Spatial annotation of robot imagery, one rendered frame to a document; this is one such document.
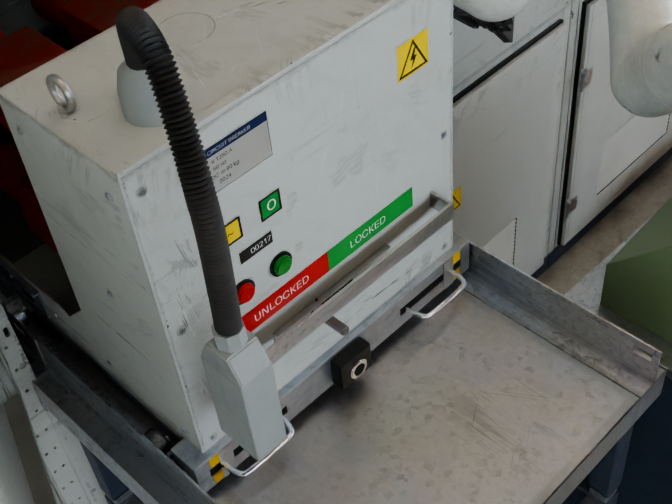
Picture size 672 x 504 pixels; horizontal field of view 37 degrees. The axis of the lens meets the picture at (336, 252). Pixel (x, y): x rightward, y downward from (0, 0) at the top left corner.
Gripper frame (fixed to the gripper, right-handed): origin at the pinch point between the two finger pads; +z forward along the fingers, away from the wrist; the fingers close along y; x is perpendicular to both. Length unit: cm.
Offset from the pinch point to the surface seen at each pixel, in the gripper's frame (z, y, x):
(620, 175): 113, -6, -3
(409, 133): -45, 6, -29
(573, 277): 106, -15, -32
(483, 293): -13.7, 5.6, -46.9
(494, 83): 27.6, -11.3, -1.3
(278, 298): -54, -6, -52
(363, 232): -44, 0, -42
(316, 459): -39, -7, -72
